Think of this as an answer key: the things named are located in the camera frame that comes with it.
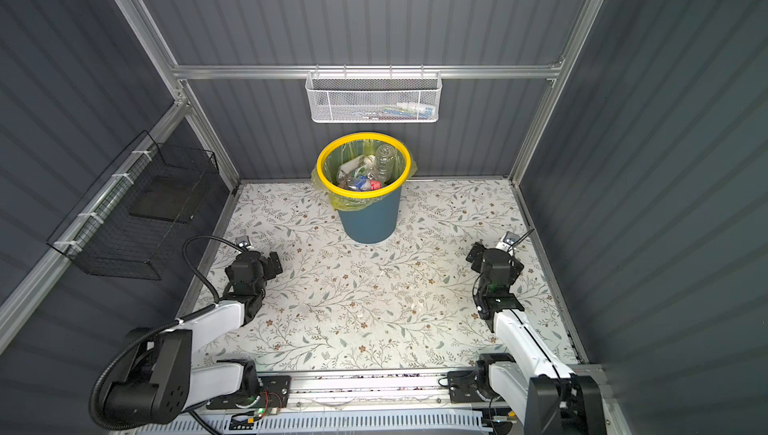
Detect blue label bottle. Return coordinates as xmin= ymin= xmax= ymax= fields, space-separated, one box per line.
xmin=348 ymin=176 xmax=372 ymax=192

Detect clear ribbed bottle white cap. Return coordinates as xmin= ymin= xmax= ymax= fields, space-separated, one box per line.
xmin=373 ymin=143 xmax=398 ymax=185

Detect lime label bottle white cap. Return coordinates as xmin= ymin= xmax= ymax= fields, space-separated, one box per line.
xmin=337 ymin=155 xmax=376 ymax=182

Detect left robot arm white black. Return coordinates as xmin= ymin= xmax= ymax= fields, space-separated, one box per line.
xmin=88 ymin=243 xmax=284 ymax=434

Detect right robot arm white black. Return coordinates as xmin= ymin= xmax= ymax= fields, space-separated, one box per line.
xmin=466 ymin=243 xmax=607 ymax=434

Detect teal bin with yellow rim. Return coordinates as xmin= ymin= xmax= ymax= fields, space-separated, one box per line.
xmin=331 ymin=163 xmax=405 ymax=244

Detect white ventilation grille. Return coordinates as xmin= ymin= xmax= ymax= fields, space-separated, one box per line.
xmin=134 ymin=409 xmax=499 ymax=435

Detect items in white basket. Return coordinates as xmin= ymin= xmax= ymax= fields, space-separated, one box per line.
xmin=362 ymin=102 xmax=438 ymax=120

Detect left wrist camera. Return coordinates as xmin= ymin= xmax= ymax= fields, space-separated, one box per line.
xmin=235 ymin=236 xmax=252 ymax=251

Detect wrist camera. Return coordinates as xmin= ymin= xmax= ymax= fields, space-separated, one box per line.
xmin=235 ymin=236 xmax=252 ymax=251
xmin=495 ymin=231 xmax=521 ymax=254

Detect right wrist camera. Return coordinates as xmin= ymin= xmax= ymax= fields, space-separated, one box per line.
xmin=495 ymin=231 xmax=521 ymax=254

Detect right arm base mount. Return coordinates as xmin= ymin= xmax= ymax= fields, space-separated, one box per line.
xmin=446 ymin=369 xmax=503 ymax=404

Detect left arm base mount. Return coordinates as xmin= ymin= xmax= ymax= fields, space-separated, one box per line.
xmin=205 ymin=375 xmax=292 ymax=410

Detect black wire basket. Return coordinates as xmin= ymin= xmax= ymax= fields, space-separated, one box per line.
xmin=47 ymin=132 xmax=221 ymax=281

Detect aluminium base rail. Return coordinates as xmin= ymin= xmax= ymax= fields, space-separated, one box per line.
xmin=128 ymin=365 xmax=607 ymax=412

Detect white wire mesh basket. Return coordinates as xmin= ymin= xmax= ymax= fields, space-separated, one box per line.
xmin=305 ymin=74 xmax=443 ymax=124

